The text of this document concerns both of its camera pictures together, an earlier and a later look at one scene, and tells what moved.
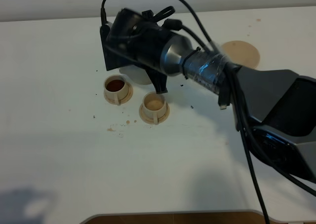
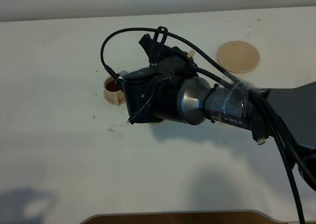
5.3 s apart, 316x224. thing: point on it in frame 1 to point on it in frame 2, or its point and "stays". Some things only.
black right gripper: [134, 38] to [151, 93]
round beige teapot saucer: [242, 53] stays
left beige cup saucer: [125, 99] stays
